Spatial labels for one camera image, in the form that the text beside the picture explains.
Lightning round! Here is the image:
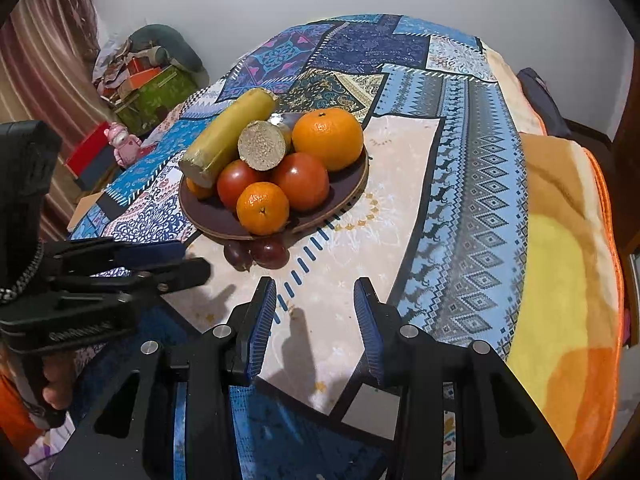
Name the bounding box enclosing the blue patchwork blanket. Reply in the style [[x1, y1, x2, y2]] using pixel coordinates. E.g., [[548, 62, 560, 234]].
[[67, 14, 531, 480]]

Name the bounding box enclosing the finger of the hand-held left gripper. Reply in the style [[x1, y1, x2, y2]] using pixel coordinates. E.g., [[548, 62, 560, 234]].
[[44, 239, 187, 278], [57, 257, 211, 312]]

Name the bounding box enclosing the pink toy figure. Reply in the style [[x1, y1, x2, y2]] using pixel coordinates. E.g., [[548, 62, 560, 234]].
[[106, 122, 142, 168]]

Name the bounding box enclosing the small tangerine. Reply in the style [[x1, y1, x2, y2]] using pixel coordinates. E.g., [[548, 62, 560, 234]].
[[236, 181, 291, 236], [186, 177, 216, 200]]

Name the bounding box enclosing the striped brown curtain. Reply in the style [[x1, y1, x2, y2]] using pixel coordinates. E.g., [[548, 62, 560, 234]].
[[0, 0, 101, 241]]

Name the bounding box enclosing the person's left hand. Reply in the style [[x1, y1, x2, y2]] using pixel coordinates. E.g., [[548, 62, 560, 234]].
[[42, 352, 77, 411]]

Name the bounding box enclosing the green patterned box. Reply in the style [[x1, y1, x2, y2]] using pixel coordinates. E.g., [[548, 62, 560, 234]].
[[112, 65, 198, 136]]

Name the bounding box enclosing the wooden door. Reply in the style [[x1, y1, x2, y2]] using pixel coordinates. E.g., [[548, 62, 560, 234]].
[[612, 10, 640, 258]]

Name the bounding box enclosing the large orange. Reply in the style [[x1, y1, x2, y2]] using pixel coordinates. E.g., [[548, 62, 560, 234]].
[[291, 108, 364, 172]]

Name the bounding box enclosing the black and white braided cord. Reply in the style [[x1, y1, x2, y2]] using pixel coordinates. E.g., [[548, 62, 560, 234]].
[[0, 239, 47, 307]]

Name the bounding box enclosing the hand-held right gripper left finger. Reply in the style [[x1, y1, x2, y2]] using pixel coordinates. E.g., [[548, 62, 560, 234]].
[[50, 276, 277, 480]]

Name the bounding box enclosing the red tomato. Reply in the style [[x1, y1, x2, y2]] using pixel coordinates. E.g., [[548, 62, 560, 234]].
[[216, 159, 266, 212], [271, 152, 331, 212]]

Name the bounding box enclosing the dark bag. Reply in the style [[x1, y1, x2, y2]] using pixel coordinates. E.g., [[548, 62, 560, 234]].
[[517, 67, 573, 138]]

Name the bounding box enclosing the pile of clutter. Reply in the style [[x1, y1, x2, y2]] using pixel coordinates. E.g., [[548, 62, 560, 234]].
[[92, 35, 171, 106]]

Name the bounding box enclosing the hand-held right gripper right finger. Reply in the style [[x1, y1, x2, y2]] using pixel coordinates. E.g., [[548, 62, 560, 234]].
[[353, 277, 578, 480]]

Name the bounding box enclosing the checkered floral bedsheet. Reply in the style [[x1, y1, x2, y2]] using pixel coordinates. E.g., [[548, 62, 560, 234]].
[[142, 100, 201, 146]]

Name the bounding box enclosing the grey plush cushion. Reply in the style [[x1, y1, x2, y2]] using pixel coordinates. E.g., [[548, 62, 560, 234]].
[[129, 24, 203, 73]]

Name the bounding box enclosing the orange and yellow blanket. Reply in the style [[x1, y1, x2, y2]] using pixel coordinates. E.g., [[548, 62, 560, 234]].
[[482, 47, 626, 480]]

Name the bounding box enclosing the dark purple round plate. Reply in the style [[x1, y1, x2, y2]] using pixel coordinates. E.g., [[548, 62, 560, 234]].
[[178, 110, 370, 242]]

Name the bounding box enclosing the red box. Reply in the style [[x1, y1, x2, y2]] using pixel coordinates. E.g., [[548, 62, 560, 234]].
[[65, 121, 113, 176]]

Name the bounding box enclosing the dark red grape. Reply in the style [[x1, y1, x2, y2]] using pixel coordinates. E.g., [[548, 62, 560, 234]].
[[250, 239, 290, 268], [223, 241, 256, 272]]

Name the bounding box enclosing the cardboard box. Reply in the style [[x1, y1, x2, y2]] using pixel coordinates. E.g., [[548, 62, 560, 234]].
[[67, 194, 108, 231]]

